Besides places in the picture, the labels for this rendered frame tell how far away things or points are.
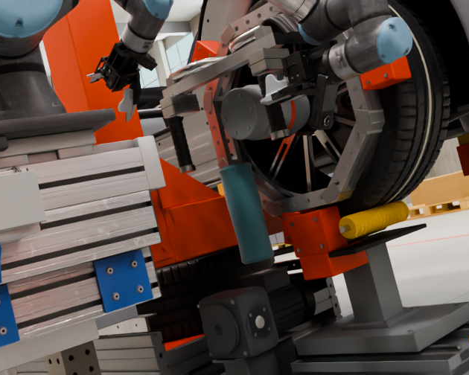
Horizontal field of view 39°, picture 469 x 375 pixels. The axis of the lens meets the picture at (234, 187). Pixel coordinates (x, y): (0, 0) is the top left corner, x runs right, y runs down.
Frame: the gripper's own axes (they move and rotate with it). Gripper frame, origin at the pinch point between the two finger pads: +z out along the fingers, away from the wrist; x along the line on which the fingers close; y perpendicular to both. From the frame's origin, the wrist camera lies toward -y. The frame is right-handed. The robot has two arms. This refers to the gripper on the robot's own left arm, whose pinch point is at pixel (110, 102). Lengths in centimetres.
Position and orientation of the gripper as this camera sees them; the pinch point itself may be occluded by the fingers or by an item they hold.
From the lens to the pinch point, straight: 178.2
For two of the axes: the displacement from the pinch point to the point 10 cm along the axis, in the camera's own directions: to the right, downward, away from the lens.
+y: -5.6, 3.1, -7.7
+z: -4.8, 6.4, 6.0
